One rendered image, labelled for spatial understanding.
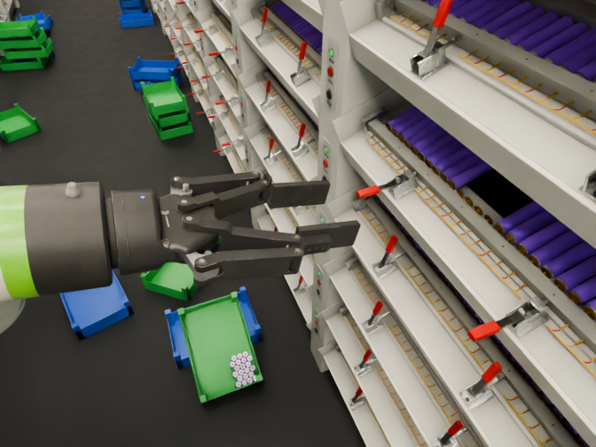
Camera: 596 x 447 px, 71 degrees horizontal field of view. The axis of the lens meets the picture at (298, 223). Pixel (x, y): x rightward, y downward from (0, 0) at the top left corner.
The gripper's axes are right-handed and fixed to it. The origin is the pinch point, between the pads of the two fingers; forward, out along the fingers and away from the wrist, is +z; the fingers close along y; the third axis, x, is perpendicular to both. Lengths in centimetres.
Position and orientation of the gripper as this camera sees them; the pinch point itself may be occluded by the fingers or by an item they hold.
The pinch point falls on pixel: (317, 214)
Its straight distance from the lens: 45.1
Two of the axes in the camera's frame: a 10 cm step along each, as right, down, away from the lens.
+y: 3.7, 6.3, -6.8
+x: 1.9, -7.7, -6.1
